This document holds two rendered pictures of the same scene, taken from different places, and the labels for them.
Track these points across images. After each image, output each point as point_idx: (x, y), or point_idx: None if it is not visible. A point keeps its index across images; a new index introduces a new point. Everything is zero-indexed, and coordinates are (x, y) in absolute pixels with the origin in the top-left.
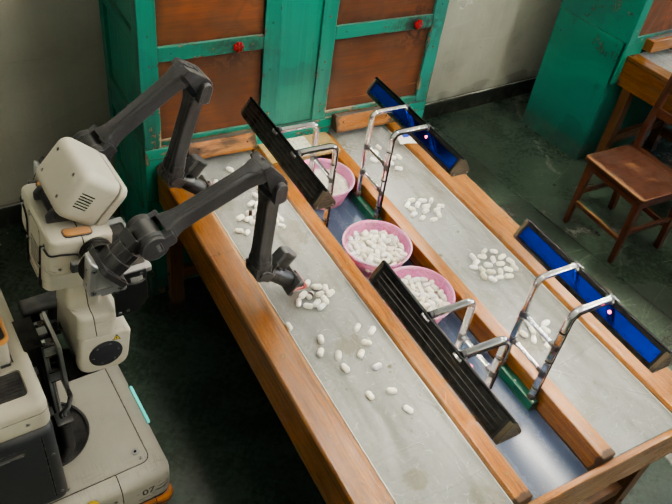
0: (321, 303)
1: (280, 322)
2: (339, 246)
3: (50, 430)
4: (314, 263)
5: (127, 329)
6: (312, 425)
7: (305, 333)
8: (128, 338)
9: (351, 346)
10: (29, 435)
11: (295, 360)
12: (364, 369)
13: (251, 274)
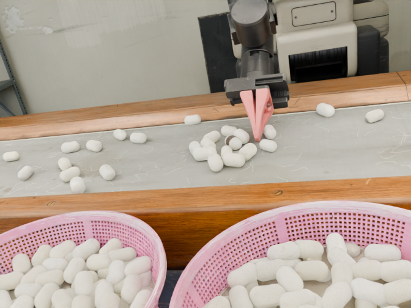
0: (197, 143)
1: (205, 113)
2: (361, 197)
3: (236, 66)
4: (331, 168)
5: (277, 39)
6: (52, 112)
7: (168, 134)
8: (277, 53)
9: (91, 165)
10: (237, 59)
11: (131, 111)
12: (45, 166)
13: (336, 103)
